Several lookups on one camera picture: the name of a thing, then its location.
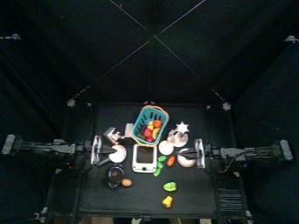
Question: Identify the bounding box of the yellow orange toy starfruit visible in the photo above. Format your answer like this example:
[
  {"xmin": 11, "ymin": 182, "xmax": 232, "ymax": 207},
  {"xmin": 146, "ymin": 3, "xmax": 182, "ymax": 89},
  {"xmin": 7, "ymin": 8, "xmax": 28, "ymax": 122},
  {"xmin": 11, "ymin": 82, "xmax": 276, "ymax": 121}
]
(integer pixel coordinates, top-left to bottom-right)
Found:
[{"xmin": 162, "ymin": 195, "xmax": 174, "ymax": 209}]

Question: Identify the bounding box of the white toy bowl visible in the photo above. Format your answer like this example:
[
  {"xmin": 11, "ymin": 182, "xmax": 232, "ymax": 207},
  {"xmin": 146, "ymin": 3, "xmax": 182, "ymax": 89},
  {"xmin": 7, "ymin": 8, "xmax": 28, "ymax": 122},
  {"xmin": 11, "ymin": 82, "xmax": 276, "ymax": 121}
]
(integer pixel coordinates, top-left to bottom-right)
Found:
[{"xmin": 107, "ymin": 144, "xmax": 128, "ymax": 164}]

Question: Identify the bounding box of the white toy utensil rack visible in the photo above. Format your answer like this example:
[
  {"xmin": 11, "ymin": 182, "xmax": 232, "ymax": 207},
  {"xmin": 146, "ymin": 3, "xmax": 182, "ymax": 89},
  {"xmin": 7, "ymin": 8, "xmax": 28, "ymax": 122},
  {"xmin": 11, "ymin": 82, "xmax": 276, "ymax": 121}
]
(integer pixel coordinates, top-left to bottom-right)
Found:
[{"xmin": 166, "ymin": 121, "xmax": 191, "ymax": 148}]

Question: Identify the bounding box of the small white toy piece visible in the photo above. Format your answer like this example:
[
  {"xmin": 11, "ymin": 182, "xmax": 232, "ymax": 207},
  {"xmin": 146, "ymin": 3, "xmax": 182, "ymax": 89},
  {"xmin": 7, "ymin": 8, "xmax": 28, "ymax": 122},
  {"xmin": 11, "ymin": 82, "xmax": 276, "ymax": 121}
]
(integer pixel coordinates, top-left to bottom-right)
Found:
[{"xmin": 124, "ymin": 122, "xmax": 136, "ymax": 140}]

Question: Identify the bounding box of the white toy kitchen scale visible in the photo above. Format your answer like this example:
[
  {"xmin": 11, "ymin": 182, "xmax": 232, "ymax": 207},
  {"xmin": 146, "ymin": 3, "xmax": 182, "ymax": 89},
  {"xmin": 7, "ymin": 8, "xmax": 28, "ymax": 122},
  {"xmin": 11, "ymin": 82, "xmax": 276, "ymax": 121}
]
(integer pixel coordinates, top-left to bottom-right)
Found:
[{"xmin": 131, "ymin": 143, "xmax": 159, "ymax": 174}]

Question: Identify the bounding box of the teal basket with orange rim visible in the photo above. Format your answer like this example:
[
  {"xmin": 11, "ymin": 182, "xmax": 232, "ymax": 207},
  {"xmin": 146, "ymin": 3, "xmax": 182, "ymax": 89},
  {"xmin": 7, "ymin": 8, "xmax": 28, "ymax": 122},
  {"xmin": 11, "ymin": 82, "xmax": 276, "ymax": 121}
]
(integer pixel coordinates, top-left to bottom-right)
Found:
[{"xmin": 131, "ymin": 105, "xmax": 171, "ymax": 147}]

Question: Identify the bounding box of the yellow toy banana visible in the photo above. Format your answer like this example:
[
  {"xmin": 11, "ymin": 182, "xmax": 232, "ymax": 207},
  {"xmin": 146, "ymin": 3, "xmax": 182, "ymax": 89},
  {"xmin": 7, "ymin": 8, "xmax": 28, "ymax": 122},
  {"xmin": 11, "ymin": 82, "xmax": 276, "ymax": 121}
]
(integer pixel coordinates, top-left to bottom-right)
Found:
[{"xmin": 151, "ymin": 127, "xmax": 162, "ymax": 140}]

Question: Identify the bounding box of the green toy cabbage half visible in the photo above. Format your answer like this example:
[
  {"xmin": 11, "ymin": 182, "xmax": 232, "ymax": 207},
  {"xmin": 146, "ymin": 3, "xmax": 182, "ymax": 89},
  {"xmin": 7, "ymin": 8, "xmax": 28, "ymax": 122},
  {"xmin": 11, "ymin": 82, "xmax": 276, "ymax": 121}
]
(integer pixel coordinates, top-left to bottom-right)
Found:
[{"xmin": 163, "ymin": 181, "xmax": 178, "ymax": 193}]

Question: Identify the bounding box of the white printed label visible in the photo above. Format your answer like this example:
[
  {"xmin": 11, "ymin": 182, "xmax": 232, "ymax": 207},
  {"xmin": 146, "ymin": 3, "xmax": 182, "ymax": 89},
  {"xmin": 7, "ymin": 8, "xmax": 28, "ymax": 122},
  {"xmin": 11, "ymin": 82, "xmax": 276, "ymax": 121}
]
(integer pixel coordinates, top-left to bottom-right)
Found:
[{"xmin": 218, "ymin": 187, "xmax": 243, "ymax": 212}]

